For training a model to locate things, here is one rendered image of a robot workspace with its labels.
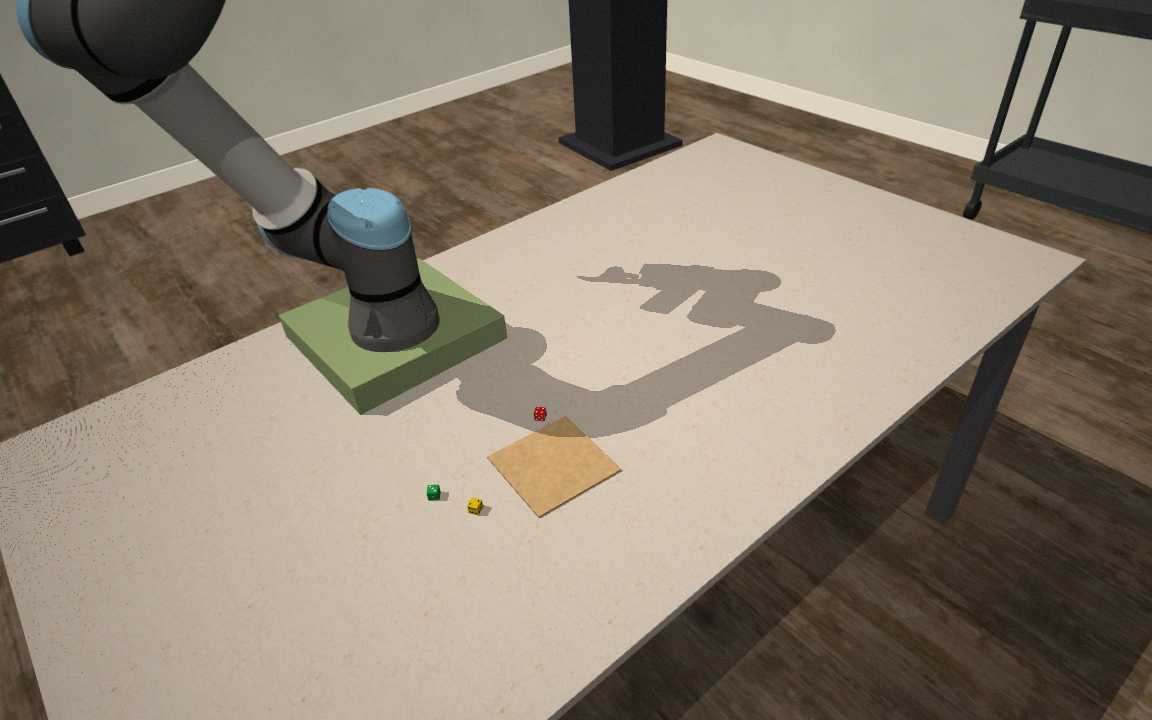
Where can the tan flat mat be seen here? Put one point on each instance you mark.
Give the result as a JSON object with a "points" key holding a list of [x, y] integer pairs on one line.
{"points": [[553, 465]]}

